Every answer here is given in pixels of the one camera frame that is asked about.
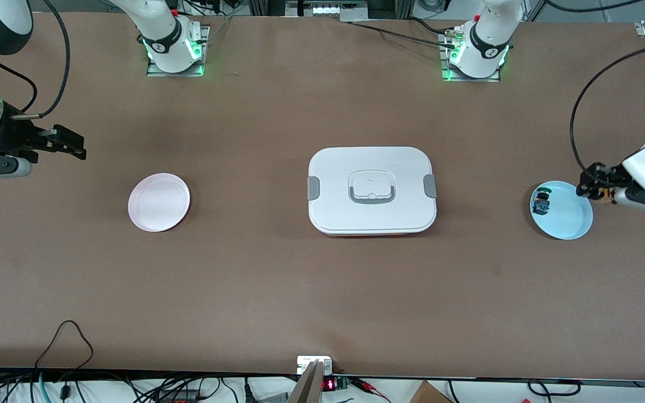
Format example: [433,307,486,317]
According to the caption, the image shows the black coiled cable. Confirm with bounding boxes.
[527,379,582,397]

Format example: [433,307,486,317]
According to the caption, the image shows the thin black looped cable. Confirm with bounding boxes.
[34,320,95,370]

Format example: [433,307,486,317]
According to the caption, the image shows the control box with lights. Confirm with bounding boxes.
[286,0,368,18]

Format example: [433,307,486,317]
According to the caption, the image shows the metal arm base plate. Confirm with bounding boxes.
[146,25,211,78]
[440,28,502,83]

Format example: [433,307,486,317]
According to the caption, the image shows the grey aluminium profile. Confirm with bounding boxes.
[286,360,324,403]

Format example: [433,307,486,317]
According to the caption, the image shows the light blue round plate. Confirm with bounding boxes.
[530,180,594,241]

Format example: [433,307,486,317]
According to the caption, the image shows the green and blue switch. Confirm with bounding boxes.
[531,189,553,217]

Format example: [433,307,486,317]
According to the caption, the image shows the red and black probe wires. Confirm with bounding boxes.
[350,377,391,403]

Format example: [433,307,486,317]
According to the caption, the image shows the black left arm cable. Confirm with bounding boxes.
[544,0,645,175]

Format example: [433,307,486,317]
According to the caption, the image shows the pink round plate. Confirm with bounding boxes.
[128,173,191,233]

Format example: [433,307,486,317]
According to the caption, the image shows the brown cardboard piece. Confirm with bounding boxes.
[409,381,452,403]

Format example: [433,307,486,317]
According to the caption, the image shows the white lunch box grey latches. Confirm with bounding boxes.
[307,147,438,237]

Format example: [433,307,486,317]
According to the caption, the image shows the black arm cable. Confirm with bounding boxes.
[0,0,72,120]
[544,0,645,175]

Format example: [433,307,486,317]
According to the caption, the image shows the black cable across table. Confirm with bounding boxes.
[342,17,460,48]

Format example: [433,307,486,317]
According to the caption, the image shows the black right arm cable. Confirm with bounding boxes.
[0,0,72,120]

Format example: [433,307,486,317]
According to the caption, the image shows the white power socket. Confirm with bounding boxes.
[297,356,333,374]

